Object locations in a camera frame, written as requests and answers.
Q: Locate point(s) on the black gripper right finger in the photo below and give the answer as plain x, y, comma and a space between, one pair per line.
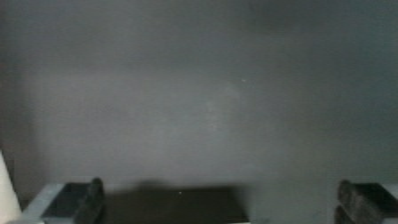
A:
366, 203

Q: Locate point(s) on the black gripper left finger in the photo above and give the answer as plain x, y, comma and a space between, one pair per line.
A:
68, 204

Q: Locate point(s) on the white U-shaped boundary frame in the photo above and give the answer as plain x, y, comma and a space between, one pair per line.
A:
9, 204

